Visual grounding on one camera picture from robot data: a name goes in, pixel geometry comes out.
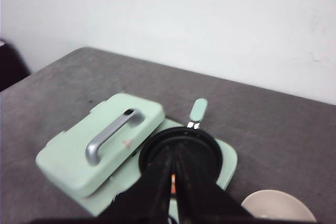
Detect mint green sandwich maker lid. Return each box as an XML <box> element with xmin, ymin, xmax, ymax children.
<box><xmin>36</xmin><ymin>93</ymin><xmax>165</xmax><ymax>198</ymax></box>

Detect black frying pan green handle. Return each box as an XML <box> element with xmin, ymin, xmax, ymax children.
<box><xmin>139</xmin><ymin>98</ymin><xmax>223</xmax><ymax>181</ymax></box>

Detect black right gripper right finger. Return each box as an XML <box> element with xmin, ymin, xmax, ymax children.
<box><xmin>175</xmin><ymin>145</ymin><xmax>255</xmax><ymax>223</ymax></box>

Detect beige ribbed bowl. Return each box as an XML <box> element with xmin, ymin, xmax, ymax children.
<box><xmin>241</xmin><ymin>189</ymin><xmax>317</xmax><ymax>223</ymax></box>

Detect dark object at table edge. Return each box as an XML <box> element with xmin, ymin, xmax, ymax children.
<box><xmin>1</xmin><ymin>39</ymin><xmax>31</xmax><ymax>91</ymax></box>

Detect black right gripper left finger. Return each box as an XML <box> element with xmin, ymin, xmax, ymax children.
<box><xmin>31</xmin><ymin>147</ymin><xmax>173</xmax><ymax>223</ymax></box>

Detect pink shrimp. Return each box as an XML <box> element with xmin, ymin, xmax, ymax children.
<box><xmin>171</xmin><ymin>174</ymin><xmax>176</xmax><ymax>197</ymax></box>

